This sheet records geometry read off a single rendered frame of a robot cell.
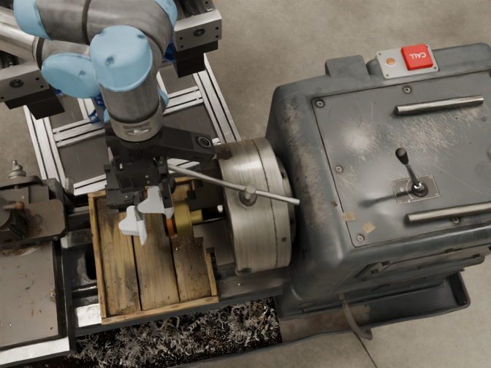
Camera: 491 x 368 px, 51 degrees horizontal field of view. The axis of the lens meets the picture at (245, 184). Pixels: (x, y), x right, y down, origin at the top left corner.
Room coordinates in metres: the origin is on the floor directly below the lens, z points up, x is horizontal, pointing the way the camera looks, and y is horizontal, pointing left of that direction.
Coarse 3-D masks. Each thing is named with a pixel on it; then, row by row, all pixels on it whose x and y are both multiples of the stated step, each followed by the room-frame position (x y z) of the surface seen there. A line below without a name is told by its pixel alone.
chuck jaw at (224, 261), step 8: (200, 224) 0.34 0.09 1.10; (208, 224) 0.35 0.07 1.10; (216, 224) 0.35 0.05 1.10; (224, 224) 0.35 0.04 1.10; (200, 232) 0.32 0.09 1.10; (208, 232) 0.33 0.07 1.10; (216, 232) 0.33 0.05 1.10; (224, 232) 0.33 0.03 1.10; (200, 240) 0.31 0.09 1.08; (208, 240) 0.31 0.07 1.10; (216, 240) 0.31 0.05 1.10; (224, 240) 0.31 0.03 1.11; (208, 248) 0.29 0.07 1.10; (216, 248) 0.29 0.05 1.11; (224, 248) 0.29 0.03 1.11; (216, 256) 0.27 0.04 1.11; (224, 256) 0.27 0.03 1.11; (232, 256) 0.28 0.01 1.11; (224, 264) 0.26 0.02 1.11; (232, 264) 0.26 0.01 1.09
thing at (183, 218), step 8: (184, 200) 0.40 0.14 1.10; (176, 208) 0.37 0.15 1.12; (184, 208) 0.37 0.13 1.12; (176, 216) 0.35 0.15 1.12; (184, 216) 0.35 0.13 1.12; (192, 216) 0.36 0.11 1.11; (200, 216) 0.36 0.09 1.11; (168, 224) 0.33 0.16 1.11; (176, 224) 0.33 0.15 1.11; (184, 224) 0.34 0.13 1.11; (192, 224) 0.34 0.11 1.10; (168, 232) 0.32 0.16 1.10; (176, 232) 0.32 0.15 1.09; (184, 232) 0.32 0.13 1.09; (192, 232) 0.32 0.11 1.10
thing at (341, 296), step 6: (342, 294) 0.28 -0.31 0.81; (342, 300) 0.26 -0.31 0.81; (348, 306) 0.25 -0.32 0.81; (348, 312) 0.23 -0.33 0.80; (348, 318) 0.22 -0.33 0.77; (354, 324) 0.21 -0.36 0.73; (354, 330) 0.20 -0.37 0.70; (360, 330) 0.20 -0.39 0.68; (366, 330) 0.23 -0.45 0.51; (360, 336) 0.19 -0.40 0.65; (366, 336) 0.20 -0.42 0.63; (372, 336) 0.21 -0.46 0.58
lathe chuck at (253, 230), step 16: (224, 144) 0.52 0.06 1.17; (240, 144) 0.52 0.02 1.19; (224, 160) 0.46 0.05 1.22; (240, 160) 0.46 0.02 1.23; (256, 160) 0.46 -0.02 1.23; (224, 176) 0.41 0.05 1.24; (240, 176) 0.42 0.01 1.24; (256, 176) 0.42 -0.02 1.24; (224, 192) 0.39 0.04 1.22; (240, 192) 0.39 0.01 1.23; (240, 208) 0.35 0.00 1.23; (256, 208) 0.36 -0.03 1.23; (240, 224) 0.32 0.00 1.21; (256, 224) 0.32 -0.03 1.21; (272, 224) 0.33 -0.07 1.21; (240, 240) 0.29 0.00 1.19; (256, 240) 0.30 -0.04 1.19; (272, 240) 0.30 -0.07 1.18; (240, 256) 0.27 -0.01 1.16; (256, 256) 0.27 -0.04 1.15; (272, 256) 0.28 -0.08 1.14; (240, 272) 0.25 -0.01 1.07
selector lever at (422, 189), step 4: (404, 164) 0.43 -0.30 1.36; (408, 164) 0.44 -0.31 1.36; (408, 168) 0.43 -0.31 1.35; (408, 172) 0.43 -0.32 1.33; (412, 172) 0.43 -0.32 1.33; (412, 176) 0.43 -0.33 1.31; (416, 180) 0.43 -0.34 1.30; (416, 184) 0.43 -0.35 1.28; (420, 184) 0.43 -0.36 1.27; (424, 184) 0.44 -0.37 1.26; (412, 188) 0.43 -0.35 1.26; (416, 188) 0.43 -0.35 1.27; (420, 188) 0.43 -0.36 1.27; (424, 188) 0.43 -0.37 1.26; (416, 192) 0.42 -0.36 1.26; (420, 192) 0.42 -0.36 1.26; (424, 192) 0.42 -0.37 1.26; (420, 196) 0.41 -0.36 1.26
